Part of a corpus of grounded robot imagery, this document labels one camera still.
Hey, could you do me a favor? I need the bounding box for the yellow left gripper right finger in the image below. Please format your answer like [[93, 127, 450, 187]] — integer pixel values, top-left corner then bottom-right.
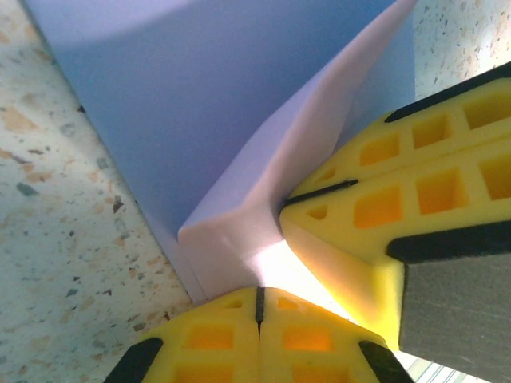
[[256, 286, 415, 383]]

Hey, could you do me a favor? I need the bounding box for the aluminium mounting rail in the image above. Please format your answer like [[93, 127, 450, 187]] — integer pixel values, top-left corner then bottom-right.
[[393, 349, 486, 383]]

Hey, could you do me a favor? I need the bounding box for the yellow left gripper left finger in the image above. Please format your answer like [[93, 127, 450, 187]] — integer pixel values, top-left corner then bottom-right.
[[104, 286, 261, 383]]

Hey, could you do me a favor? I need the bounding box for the purple paper sheet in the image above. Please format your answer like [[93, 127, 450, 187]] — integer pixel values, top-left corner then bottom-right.
[[22, 0, 418, 304]]

